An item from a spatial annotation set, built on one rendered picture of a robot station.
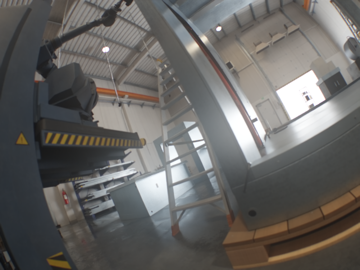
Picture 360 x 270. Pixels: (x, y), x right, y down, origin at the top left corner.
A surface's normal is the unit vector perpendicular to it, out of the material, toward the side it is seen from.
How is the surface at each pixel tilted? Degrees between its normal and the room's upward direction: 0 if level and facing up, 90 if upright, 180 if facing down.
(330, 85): 90
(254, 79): 90
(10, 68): 90
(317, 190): 90
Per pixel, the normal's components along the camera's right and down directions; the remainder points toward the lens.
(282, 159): -0.54, 0.06
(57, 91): 0.22, -0.30
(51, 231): 0.87, -0.44
